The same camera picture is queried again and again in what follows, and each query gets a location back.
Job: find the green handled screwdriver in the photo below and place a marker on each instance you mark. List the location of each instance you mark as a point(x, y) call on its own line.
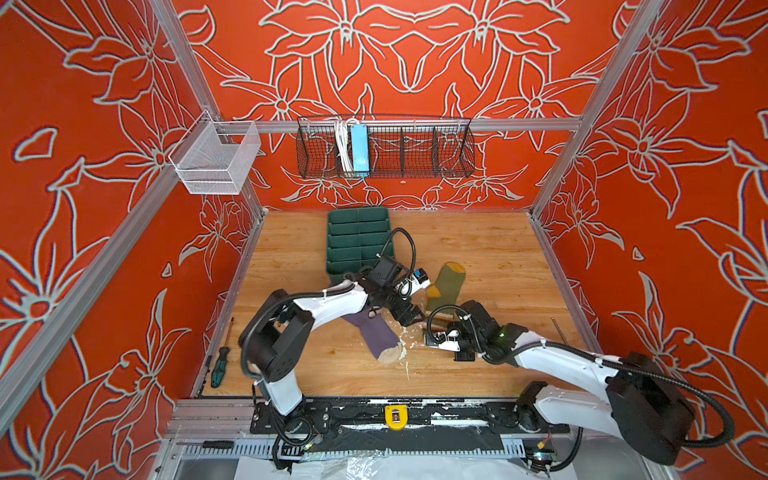
point(220, 367)

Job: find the green plastic divider tray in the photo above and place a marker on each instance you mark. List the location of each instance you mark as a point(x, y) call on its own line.
point(355, 238)

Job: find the green striped sock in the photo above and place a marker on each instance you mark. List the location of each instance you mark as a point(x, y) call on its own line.
point(446, 288)

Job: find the metal hex key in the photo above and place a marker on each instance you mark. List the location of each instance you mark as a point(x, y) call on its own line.
point(560, 332)

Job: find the light blue box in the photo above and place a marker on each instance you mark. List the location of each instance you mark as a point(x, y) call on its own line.
point(360, 149)

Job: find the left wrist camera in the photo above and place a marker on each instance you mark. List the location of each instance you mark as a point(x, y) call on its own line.
point(419, 280)

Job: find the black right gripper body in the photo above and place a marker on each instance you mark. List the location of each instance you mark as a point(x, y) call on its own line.
point(470, 345)

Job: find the black wire wall basket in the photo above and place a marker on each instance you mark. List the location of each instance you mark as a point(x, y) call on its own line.
point(400, 147)

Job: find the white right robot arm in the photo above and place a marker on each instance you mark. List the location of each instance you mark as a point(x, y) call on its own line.
point(629, 397)

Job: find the purple sock beige toe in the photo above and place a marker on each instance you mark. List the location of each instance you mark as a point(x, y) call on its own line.
point(384, 345)

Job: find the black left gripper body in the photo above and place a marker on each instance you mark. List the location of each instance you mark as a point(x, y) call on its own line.
point(392, 300)

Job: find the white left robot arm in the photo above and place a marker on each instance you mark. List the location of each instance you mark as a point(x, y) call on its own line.
point(275, 339)

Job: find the clear plastic wall bin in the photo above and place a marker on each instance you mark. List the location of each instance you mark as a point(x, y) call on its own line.
point(215, 157)

